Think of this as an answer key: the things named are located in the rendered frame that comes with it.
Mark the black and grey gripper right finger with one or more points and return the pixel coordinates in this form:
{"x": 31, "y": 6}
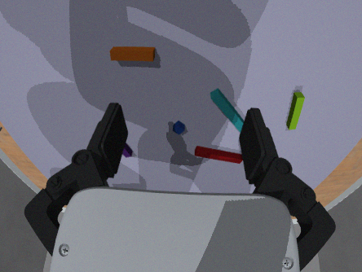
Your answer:
{"x": 272, "y": 175}

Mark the turquoise rod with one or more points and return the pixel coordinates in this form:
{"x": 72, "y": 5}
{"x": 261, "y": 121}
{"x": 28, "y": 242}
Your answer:
{"x": 225, "y": 106}

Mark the dark red rod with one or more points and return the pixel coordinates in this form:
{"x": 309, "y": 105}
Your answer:
{"x": 218, "y": 155}

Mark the orange rod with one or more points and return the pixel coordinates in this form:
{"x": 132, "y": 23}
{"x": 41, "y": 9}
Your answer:
{"x": 132, "y": 53}

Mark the purple rod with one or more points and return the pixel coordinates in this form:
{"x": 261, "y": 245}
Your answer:
{"x": 127, "y": 152}

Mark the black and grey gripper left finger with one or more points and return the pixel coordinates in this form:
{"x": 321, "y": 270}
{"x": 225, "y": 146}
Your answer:
{"x": 90, "y": 167}

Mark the dark blue block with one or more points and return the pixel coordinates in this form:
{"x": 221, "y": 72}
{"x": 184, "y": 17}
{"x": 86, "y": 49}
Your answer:
{"x": 178, "y": 127}

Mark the lime green rod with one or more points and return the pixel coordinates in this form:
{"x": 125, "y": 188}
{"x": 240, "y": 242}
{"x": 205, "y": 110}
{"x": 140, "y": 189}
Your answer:
{"x": 295, "y": 110}

